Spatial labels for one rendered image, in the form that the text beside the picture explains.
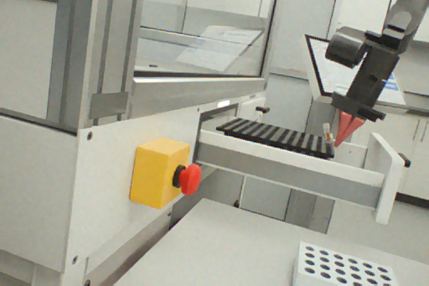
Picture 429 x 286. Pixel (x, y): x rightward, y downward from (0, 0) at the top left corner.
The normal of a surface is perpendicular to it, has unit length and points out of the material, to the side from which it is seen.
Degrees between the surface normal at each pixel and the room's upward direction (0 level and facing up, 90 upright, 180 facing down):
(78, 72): 90
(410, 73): 90
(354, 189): 90
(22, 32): 90
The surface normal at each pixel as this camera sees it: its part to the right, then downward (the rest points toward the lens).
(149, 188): -0.29, 0.12
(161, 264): 0.18, -0.97
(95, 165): 0.94, 0.22
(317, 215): 0.39, 0.24
